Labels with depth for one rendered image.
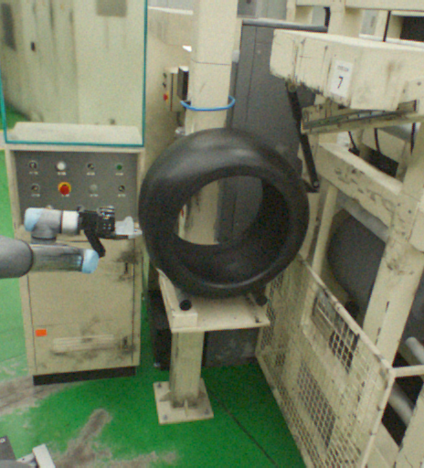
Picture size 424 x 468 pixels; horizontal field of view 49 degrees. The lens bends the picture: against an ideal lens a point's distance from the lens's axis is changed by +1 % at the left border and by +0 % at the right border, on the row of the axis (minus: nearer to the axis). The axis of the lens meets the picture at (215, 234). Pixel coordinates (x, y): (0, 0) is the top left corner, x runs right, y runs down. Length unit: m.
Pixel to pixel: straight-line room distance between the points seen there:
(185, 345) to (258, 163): 1.07
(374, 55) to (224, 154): 0.50
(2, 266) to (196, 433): 1.51
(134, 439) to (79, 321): 0.61
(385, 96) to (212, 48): 0.69
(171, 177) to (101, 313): 1.11
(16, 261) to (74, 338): 1.32
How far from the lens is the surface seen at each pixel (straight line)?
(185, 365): 2.31
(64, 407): 2.56
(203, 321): 1.73
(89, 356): 2.55
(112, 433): 2.43
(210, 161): 1.42
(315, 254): 2.09
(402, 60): 1.29
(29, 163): 2.10
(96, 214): 1.53
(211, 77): 1.74
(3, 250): 1.18
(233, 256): 1.87
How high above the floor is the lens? 1.83
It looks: 26 degrees down
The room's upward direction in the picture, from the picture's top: 6 degrees clockwise
